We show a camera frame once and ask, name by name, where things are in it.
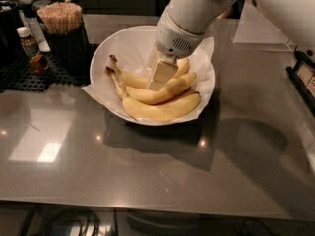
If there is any black chopstick holder cup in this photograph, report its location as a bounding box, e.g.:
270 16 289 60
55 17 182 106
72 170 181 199
45 24 91 77

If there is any white bowl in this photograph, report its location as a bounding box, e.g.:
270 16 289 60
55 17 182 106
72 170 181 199
85 26 215 126

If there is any black grid mat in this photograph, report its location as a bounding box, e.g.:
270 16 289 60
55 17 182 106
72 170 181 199
0 47 90 92

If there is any clear acrylic stand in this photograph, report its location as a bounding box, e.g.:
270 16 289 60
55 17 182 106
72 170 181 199
233 3 295 52

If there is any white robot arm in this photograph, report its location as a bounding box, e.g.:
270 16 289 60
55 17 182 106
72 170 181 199
147 0 315 90

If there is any small white-capped sauce bottle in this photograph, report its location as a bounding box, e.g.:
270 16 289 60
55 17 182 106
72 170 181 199
17 27 39 58

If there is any large yellow banana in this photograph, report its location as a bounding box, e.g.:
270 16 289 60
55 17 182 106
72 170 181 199
106 67 201 122

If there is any white paper liner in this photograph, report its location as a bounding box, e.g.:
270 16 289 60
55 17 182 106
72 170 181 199
84 31 215 126

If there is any bundle of wooden chopsticks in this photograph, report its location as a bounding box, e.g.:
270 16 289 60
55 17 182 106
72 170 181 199
37 2 82 34

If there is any dark jar grey lid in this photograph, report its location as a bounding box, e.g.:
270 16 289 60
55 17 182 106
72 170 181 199
18 0 36 18

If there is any black container far left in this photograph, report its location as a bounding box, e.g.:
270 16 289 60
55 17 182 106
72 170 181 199
0 0 23 65

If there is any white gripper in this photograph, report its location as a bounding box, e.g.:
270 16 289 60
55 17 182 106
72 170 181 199
147 6 206 91

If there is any small red sauce jar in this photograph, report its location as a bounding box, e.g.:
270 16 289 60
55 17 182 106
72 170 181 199
30 53 49 75

